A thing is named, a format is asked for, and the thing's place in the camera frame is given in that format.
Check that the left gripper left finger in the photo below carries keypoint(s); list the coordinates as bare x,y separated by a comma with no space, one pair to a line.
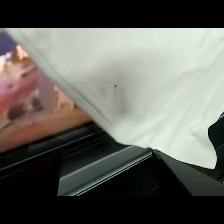
26,180

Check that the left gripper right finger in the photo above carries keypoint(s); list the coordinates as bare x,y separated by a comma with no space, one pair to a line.
186,183

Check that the white garment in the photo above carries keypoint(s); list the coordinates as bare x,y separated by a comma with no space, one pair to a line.
150,76

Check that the silver frame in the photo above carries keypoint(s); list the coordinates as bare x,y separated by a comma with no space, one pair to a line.
106,170

